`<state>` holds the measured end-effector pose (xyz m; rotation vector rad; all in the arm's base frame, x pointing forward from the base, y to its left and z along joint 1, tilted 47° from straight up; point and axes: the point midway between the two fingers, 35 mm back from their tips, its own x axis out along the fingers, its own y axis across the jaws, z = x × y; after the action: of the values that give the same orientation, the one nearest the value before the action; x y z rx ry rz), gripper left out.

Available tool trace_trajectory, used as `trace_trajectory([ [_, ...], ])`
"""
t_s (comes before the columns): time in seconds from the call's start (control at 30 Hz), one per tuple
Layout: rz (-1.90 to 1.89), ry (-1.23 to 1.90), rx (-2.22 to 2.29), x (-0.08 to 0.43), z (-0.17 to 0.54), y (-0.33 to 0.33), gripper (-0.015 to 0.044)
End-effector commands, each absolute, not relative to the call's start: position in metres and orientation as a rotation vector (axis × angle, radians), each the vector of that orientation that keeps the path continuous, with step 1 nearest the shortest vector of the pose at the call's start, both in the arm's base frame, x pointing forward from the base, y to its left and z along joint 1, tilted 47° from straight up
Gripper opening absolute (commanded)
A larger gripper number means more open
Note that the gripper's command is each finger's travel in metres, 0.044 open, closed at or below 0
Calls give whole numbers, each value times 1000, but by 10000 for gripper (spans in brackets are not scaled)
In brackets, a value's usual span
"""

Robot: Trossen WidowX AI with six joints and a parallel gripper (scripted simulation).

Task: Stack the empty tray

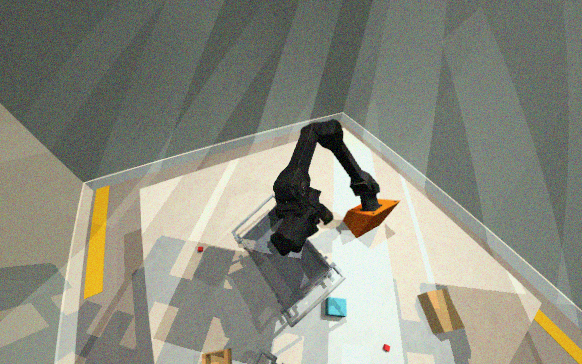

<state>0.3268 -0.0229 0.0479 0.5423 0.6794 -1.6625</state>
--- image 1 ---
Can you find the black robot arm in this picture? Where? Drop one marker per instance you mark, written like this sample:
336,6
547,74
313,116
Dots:
298,203

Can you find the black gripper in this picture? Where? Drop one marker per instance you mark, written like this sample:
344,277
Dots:
324,214

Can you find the teal cube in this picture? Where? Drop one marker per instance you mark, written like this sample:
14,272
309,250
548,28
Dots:
336,307

